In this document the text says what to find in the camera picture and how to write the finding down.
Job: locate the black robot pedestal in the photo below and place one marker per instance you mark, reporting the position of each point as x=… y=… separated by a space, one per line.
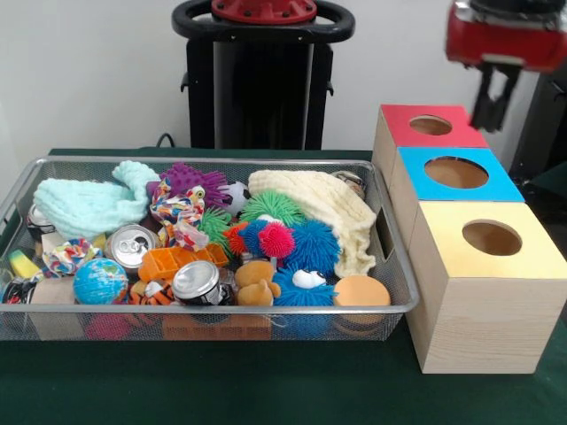
x=266 y=88

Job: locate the mint green knitted cloth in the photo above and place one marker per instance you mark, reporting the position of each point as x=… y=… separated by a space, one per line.
x=84 y=203

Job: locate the purple spiky monster toy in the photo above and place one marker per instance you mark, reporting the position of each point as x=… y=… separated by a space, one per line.
x=186 y=177

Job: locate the globe print ball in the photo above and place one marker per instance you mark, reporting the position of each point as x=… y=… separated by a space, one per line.
x=100 y=281

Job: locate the wooden three-hole box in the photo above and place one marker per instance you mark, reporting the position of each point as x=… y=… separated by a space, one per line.
x=483 y=319

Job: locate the dark green tablecloth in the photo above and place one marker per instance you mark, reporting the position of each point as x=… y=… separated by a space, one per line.
x=221 y=389
x=553 y=179

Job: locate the blue spiky toy with eyes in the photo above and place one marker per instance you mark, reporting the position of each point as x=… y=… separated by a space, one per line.
x=292 y=292

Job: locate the cream knitted cloth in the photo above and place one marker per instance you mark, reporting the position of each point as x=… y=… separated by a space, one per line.
x=328 y=203

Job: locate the blue spiky ball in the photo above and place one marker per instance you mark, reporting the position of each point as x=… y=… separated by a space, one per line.
x=314 y=243

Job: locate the orange foam disc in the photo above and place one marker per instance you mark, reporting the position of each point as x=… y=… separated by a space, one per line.
x=361 y=292

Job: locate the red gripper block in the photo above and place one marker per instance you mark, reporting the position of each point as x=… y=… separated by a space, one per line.
x=500 y=40

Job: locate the shallow metal mesh bin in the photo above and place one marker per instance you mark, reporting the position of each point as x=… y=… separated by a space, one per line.
x=292 y=329

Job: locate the orange plastic tray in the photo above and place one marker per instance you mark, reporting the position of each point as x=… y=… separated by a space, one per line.
x=177 y=259

